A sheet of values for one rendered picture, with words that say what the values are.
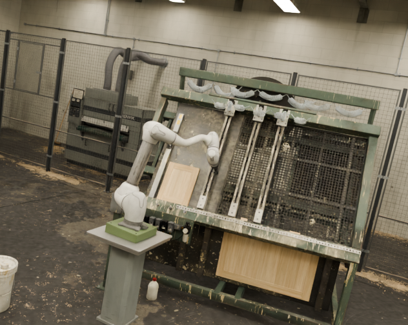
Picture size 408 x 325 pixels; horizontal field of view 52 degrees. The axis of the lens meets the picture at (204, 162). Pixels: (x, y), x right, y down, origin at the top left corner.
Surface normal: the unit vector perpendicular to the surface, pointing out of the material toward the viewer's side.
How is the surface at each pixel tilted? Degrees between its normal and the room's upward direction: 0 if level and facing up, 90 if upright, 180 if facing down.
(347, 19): 90
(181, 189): 58
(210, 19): 90
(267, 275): 90
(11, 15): 90
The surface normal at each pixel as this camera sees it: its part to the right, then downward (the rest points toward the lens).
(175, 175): -0.12, -0.43
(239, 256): -0.25, 0.11
